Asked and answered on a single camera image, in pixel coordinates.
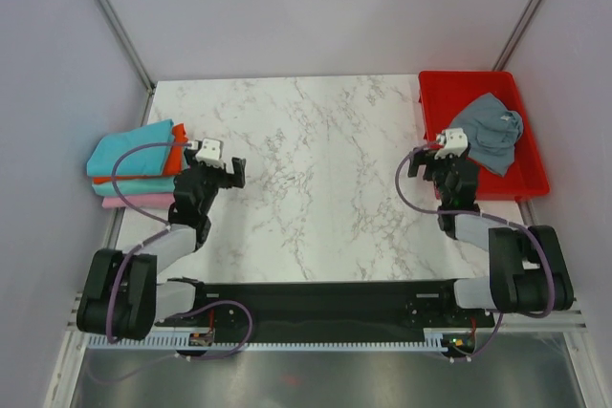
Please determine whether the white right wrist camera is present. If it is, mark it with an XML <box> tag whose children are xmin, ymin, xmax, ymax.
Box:
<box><xmin>434</xmin><ymin>128</ymin><xmax>470</xmax><ymax>160</ymax></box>

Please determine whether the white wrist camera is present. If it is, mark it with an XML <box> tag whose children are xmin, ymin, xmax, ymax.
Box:
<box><xmin>185</xmin><ymin>138</ymin><xmax>225</xmax><ymax>168</ymax></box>
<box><xmin>434</xmin><ymin>128</ymin><xmax>470</xmax><ymax>160</ymax></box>

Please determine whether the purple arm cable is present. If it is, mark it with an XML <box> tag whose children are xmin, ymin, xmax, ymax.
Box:
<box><xmin>395</xmin><ymin>138</ymin><xmax>556</xmax><ymax>364</ymax></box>
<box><xmin>105</xmin><ymin>140</ymin><xmax>254</xmax><ymax>383</ymax></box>

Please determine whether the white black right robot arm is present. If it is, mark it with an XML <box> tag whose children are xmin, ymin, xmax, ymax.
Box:
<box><xmin>395</xmin><ymin>148</ymin><xmax>575</xmax><ymax>326</ymax></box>

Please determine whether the red plastic bin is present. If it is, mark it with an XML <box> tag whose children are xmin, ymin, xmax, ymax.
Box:
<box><xmin>418</xmin><ymin>71</ymin><xmax>550</xmax><ymax>202</ymax></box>

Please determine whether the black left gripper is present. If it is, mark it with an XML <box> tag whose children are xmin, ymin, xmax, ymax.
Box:
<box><xmin>185</xmin><ymin>150</ymin><xmax>245</xmax><ymax>215</ymax></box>

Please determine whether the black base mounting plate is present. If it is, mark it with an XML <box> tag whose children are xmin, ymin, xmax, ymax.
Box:
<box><xmin>165</xmin><ymin>280</ymin><xmax>493</xmax><ymax>341</ymax></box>

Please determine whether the aluminium frame rail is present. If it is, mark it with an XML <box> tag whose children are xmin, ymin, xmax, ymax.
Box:
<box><xmin>66</xmin><ymin>290</ymin><xmax>589</xmax><ymax>333</ymax></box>

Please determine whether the grey slotted cable duct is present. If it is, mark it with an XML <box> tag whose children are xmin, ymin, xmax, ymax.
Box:
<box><xmin>87</xmin><ymin>329</ymin><xmax>469</xmax><ymax>353</ymax></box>

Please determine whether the folded red t shirt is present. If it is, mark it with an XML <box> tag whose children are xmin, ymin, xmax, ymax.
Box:
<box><xmin>91</xmin><ymin>120</ymin><xmax>188</xmax><ymax>184</ymax></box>

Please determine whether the grey t shirt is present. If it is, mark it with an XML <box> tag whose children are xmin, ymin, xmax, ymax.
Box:
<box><xmin>449</xmin><ymin>93</ymin><xmax>524</xmax><ymax>177</ymax></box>

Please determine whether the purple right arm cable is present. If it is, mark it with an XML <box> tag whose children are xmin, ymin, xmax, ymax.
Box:
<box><xmin>395</xmin><ymin>138</ymin><xmax>556</xmax><ymax>364</ymax></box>

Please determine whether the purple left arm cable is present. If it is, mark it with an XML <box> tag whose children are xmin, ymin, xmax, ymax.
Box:
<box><xmin>105</xmin><ymin>140</ymin><xmax>254</xmax><ymax>383</ymax></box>

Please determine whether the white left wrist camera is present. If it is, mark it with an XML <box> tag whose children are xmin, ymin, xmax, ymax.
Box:
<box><xmin>185</xmin><ymin>138</ymin><xmax>225</xmax><ymax>168</ymax></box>

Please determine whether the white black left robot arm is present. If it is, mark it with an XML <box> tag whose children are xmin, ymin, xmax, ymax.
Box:
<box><xmin>76</xmin><ymin>158</ymin><xmax>247</xmax><ymax>344</ymax></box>

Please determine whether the folded pink t shirt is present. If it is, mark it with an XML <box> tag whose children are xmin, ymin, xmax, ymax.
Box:
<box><xmin>101</xmin><ymin>193</ymin><xmax>174</xmax><ymax>210</ymax></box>

